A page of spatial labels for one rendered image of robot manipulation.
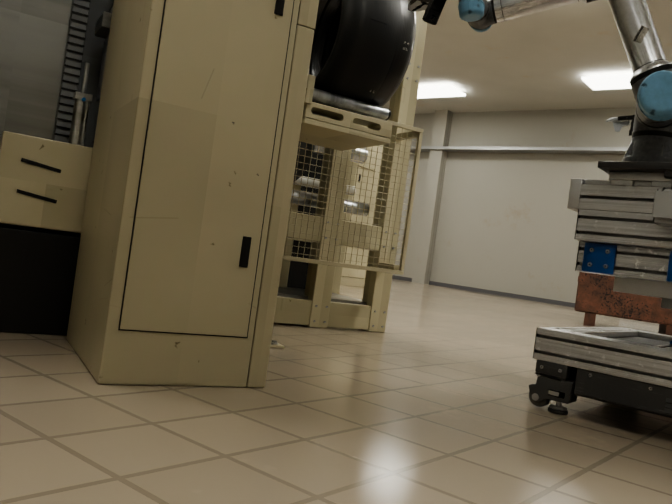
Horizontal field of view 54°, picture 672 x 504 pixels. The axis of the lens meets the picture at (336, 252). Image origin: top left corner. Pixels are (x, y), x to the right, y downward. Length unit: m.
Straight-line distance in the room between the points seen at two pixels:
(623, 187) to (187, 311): 1.24
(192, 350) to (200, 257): 0.22
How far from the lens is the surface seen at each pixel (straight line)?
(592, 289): 6.98
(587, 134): 13.02
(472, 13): 2.09
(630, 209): 2.01
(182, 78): 1.56
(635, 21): 2.01
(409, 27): 2.46
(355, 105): 2.42
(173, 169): 1.53
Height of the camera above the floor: 0.35
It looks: level
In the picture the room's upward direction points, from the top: 8 degrees clockwise
